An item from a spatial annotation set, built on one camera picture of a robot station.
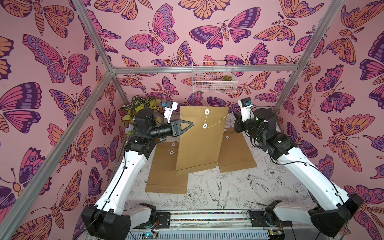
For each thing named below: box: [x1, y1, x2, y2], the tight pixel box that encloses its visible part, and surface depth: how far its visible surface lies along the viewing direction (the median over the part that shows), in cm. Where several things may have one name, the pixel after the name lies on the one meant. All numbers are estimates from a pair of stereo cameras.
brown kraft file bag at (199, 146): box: [176, 106, 229, 172], surface depth 66 cm
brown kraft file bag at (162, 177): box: [145, 141, 189, 195], surface depth 89 cm
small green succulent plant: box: [222, 75, 233, 81], surface depth 94 cm
